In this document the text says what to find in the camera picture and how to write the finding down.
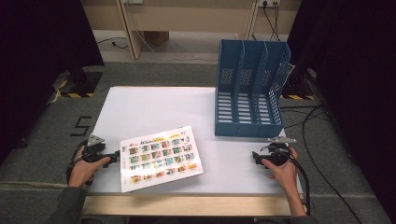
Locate thin black floor cable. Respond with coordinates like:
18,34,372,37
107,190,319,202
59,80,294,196
94,36,129,50

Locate black plug cables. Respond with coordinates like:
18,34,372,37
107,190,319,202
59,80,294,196
262,2,282,42

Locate left hand-held gripper cable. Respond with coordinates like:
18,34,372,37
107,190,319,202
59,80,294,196
65,139,90,185

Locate black curtain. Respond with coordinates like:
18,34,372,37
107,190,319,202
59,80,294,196
0,0,106,164
286,0,396,223

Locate right hand-held gripper cable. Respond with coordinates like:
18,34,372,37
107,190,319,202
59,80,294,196
288,152,312,217

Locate beige wooden desk frame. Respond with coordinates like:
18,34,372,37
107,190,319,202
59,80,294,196
79,0,303,61

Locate hand-held gripper cable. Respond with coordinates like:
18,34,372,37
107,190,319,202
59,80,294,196
65,139,90,185
288,152,312,217

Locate person's left hand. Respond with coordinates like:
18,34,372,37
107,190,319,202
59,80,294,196
68,146,110,189

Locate brown cardboard box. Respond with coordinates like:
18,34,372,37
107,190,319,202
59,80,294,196
144,31,171,47

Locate white cable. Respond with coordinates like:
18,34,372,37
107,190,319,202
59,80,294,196
125,3,219,63

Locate white picture book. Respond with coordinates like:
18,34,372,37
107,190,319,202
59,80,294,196
120,125,205,194

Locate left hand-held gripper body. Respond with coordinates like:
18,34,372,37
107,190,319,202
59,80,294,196
81,133,108,163

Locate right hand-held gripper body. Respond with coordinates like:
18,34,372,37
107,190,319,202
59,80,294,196
261,135,298,168

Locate person's right hand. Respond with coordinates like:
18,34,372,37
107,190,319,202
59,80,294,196
261,147,299,192

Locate long black floor cables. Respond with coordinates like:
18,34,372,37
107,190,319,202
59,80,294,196
279,105,363,224

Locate blue plastic file rack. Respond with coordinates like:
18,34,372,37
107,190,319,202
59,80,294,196
214,38,292,139

